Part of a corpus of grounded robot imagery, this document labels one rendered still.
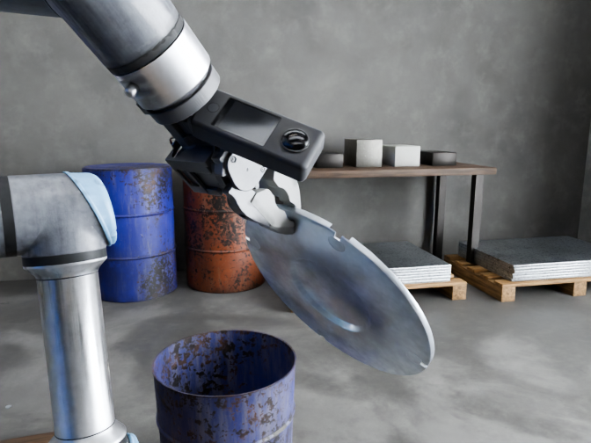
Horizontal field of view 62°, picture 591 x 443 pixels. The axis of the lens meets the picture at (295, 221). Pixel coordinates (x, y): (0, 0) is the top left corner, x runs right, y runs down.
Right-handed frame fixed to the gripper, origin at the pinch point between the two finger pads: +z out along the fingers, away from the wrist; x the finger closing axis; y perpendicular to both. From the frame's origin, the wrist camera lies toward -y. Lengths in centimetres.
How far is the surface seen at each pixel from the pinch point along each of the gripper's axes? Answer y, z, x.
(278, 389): 46, 78, 7
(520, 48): 94, 246, -353
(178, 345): 87, 76, 7
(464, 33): 128, 210, -331
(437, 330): 68, 226, -78
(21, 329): 256, 122, 27
